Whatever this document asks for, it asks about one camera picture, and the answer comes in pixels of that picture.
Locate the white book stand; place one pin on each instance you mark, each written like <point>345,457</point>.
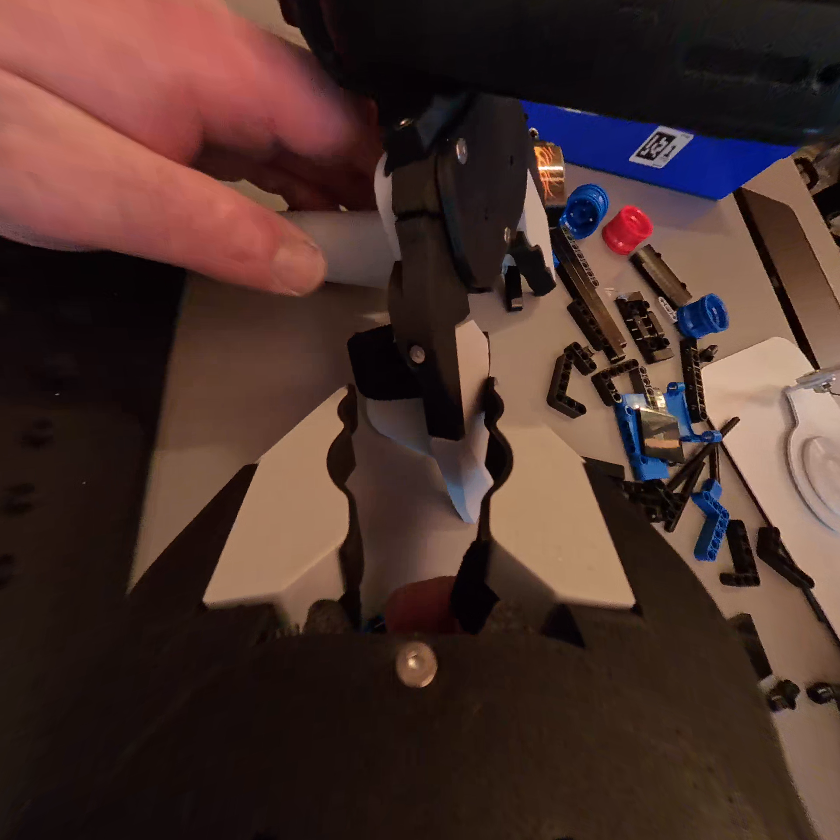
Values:
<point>748,407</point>

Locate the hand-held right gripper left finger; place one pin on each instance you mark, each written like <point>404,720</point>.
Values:
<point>275,525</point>

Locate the short black beam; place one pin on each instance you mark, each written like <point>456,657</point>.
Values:
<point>514,292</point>

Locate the grey desk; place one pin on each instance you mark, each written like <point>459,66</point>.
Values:
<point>262,341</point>

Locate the long black beam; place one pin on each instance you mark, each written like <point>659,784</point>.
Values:
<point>587,295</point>

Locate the black straight beam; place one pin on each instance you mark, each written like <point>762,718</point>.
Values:
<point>692,380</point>

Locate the thin black axle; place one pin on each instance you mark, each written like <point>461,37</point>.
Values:
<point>702,453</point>

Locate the red wheel hub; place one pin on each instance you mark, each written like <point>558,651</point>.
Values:
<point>627,229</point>

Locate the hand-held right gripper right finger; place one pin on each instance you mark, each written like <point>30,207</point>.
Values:
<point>558,525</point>

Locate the person's left hand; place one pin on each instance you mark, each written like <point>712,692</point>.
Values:
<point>131,131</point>

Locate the blue angled beam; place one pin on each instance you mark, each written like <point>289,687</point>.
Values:
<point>710,518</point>

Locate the small black connector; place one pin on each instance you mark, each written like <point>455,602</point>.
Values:
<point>823,694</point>
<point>784,695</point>

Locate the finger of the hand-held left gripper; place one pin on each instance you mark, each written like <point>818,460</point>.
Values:
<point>469,485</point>
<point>394,423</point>

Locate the blue wheel hub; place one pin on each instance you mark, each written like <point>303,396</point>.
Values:
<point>584,211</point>
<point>702,316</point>

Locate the blue and black brick assembly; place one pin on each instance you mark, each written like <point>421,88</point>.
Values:
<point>630,426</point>

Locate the blue plastic bin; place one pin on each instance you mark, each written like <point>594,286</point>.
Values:
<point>604,151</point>

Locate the black perforated connector brick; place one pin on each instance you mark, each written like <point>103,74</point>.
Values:
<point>649,499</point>

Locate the black bent connector beam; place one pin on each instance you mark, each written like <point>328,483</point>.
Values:
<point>781,554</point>

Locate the black rectangular frame brick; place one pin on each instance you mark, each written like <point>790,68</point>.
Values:
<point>646,328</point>

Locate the black cylindrical toy piece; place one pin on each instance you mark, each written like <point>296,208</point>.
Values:
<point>659,275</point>

